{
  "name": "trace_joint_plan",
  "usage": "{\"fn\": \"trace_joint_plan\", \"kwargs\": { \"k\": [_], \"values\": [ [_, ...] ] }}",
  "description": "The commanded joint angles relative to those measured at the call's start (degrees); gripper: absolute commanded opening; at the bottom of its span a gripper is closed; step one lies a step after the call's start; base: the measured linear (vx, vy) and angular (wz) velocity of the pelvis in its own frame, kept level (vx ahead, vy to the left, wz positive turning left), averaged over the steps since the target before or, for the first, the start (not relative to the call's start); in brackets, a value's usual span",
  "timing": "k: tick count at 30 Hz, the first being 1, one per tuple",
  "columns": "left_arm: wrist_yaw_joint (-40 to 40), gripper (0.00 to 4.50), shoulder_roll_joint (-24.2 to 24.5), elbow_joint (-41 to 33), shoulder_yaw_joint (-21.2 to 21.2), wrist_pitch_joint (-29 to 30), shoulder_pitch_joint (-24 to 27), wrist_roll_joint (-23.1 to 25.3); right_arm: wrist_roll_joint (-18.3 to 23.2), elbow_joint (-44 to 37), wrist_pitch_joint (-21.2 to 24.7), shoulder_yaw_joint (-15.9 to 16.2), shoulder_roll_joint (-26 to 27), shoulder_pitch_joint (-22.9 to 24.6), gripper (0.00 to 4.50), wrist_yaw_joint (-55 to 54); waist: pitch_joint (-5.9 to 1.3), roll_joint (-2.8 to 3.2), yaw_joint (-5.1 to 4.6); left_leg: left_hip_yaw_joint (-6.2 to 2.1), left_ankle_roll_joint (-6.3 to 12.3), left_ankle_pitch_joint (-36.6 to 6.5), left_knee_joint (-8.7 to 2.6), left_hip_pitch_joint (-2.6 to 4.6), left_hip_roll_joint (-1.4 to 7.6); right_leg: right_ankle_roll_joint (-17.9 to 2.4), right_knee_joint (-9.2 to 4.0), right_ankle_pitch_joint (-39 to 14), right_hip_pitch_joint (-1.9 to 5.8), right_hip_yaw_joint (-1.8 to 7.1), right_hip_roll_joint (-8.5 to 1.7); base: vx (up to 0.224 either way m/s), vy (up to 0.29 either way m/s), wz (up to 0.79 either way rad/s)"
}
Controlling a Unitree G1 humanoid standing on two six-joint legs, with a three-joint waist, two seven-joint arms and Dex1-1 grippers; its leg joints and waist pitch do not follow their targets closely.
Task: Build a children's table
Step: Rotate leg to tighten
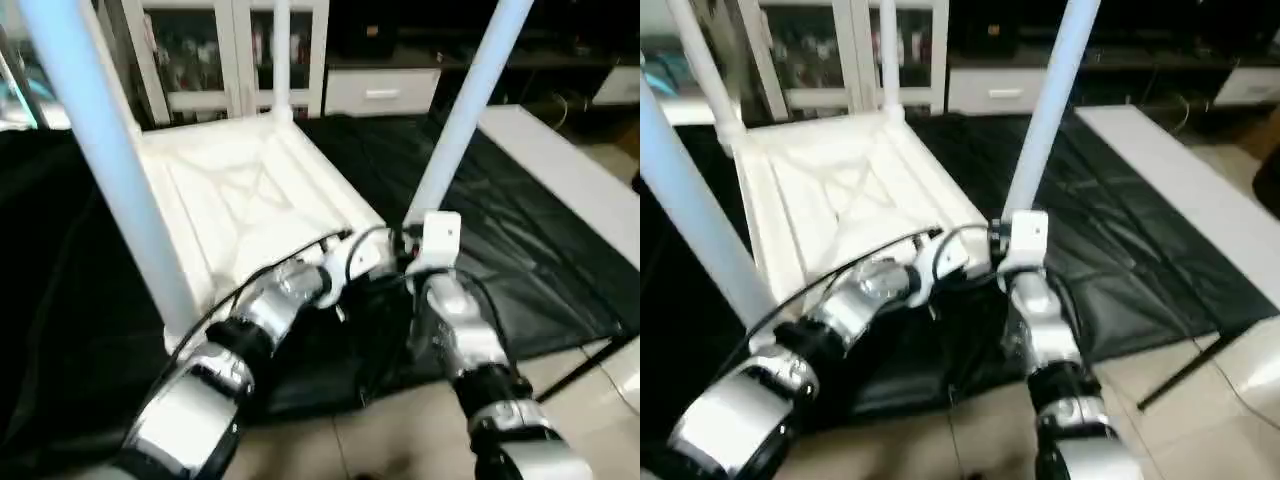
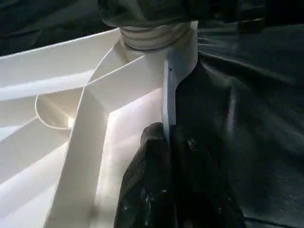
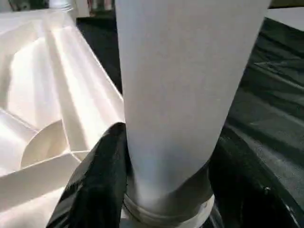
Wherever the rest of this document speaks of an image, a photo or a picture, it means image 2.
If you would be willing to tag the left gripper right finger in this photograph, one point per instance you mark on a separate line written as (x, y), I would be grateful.
(199, 199)

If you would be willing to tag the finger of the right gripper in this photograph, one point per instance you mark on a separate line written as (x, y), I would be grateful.
(228, 12)

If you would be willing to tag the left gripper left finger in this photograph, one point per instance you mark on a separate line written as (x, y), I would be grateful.
(147, 190)

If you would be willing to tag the white plastic table leg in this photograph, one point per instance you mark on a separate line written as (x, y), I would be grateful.
(152, 23)

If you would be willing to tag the white plastic table top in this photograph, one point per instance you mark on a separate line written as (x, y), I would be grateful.
(95, 104)

